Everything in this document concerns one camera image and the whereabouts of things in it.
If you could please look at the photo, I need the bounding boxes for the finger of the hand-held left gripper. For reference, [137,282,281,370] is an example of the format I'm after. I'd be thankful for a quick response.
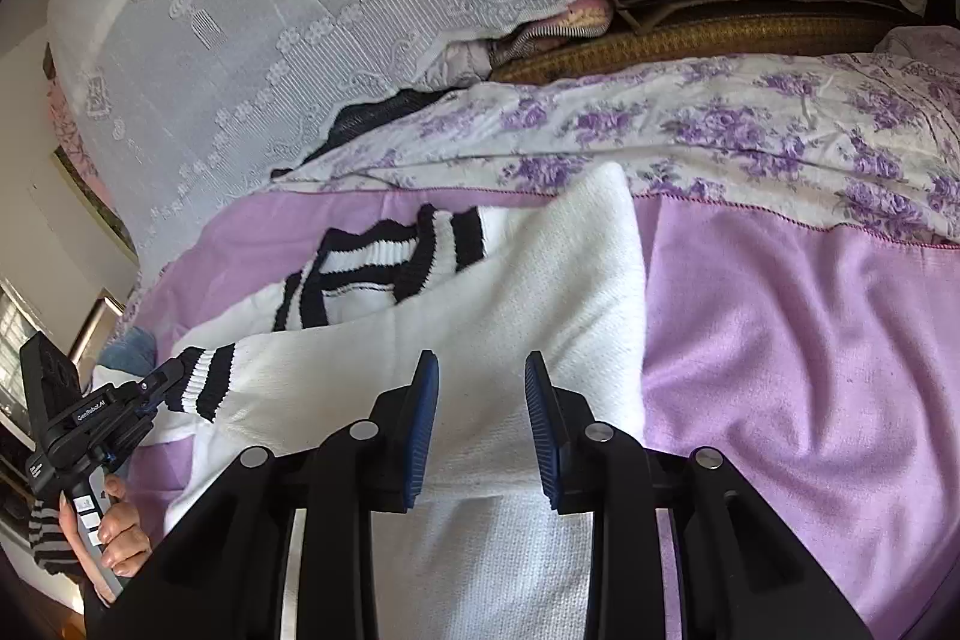
[135,359,188,407]

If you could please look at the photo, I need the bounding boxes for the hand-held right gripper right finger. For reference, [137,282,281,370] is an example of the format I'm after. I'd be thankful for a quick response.
[523,351,875,640]

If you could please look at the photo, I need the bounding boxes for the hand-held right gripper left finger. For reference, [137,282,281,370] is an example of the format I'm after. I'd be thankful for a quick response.
[86,350,440,640]

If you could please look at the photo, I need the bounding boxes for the white knit sweater black stripes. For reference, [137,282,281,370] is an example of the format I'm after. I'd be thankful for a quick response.
[161,162,650,640]

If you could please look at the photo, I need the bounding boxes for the person's left forearm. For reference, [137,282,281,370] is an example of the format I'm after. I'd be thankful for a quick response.
[26,500,85,582]

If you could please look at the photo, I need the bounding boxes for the person's left hand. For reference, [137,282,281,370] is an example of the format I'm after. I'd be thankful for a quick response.
[58,475,155,581]

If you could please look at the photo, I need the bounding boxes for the blue cloth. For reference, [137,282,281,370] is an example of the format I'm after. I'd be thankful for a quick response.
[94,329,160,377]

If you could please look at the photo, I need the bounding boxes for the purple blanket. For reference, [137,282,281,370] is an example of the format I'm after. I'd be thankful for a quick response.
[124,182,960,640]

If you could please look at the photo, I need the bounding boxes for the dark cloth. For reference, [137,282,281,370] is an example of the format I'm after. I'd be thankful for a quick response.
[274,89,451,178]

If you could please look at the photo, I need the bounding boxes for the purple floral quilt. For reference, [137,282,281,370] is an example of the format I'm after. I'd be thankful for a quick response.
[274,29,960,247]

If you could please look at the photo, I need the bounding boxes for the grey cloth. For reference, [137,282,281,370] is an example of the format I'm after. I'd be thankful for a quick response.
[439,40,497,84]

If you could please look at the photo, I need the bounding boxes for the pink cloth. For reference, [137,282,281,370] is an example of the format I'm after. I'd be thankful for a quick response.
[525,0,617,41]

